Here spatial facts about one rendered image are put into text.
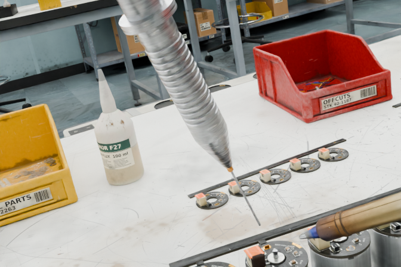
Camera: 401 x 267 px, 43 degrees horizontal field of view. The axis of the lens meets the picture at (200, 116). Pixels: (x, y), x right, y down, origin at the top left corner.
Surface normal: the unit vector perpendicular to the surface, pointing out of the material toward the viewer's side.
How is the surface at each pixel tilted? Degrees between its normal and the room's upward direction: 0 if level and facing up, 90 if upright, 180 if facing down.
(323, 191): 0
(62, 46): 90
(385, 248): 90
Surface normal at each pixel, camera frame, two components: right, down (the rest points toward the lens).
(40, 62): 0.41, 0.23
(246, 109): -0.17, -0.93
